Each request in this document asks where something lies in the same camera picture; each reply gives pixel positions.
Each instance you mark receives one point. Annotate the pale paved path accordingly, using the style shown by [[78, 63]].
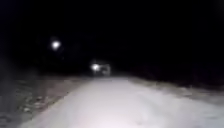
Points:
[[116, 106]]

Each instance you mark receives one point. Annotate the leaf-strewn grass verge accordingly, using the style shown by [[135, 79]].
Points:
[[30, 100]]

